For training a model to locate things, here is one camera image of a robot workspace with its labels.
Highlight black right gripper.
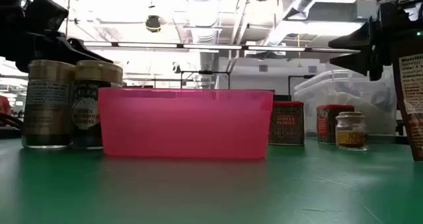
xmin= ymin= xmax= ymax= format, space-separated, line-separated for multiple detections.
xmin=328 ymin=0 xmax=423 ymax=81

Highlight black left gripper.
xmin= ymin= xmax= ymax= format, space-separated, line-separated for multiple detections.
xmin=0 ymin=5 xmax=114 ymax=73

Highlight brown spice pouch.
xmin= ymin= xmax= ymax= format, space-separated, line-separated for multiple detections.
xmin=391 ymin=38 xmax=423 ymax=162

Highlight pink blocks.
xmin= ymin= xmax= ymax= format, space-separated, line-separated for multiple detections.
xmin=316 ymin=104 xmax=355 ymax=145

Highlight small cork-lid spice jar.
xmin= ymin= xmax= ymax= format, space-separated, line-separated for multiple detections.
xmin=334 ymin=111 xmax=369 ymax=151

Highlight red-lid smoked paprika tin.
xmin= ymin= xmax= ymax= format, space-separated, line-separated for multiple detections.
xmin=268 ymin=100 xmax=305 ymax=147

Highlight clear plastic storage container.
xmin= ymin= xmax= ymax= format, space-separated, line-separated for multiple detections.
xmin=293 ymin=68 xmax=398 ymax=137

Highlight gold-lid furikake seasoning jar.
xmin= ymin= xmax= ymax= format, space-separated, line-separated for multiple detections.
xmin=69 ymin=59 xmax=124 ymax=151

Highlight gold-lid spice jar pale label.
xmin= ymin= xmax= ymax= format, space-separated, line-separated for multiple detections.
xmin=21 ymin=59 xmax=76 ymax=150

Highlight grey cloth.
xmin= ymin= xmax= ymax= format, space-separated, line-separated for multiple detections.
xmin=303 ymin=85 xmax=396 ymax=136

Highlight black hanging ceiling device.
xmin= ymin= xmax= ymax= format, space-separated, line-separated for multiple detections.
xmin=145 ymin=15 xmax=162 ymax=34

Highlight person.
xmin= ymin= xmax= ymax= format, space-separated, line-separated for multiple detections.
xmin=0 ymin=94 xmax=13 ymax=116

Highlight pink plastic bin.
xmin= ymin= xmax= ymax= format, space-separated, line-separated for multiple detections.
xmin=97 ymin=87 xmax=274 ymax=160

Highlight long ceiling light bar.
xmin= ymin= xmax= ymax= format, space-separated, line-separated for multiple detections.
xmin=82 ymin=40 xmax=362 ymax=54

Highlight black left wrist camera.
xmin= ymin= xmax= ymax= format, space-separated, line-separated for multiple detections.
xmin=24 ymin=0 xmax=69 ymax=34

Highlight yellow hanging cord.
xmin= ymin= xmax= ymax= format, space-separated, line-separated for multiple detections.
xmin=296 ymin=34 xmax=303 ymax=68

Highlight black metal stand frame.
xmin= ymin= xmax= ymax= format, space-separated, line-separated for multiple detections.
xmin=180 ymin=69 xmax=231 ymax=90

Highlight silver corrugated ventilation duct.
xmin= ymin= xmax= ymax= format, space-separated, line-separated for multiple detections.
xmin=183 ymin=0 xmax=221 ymax=89

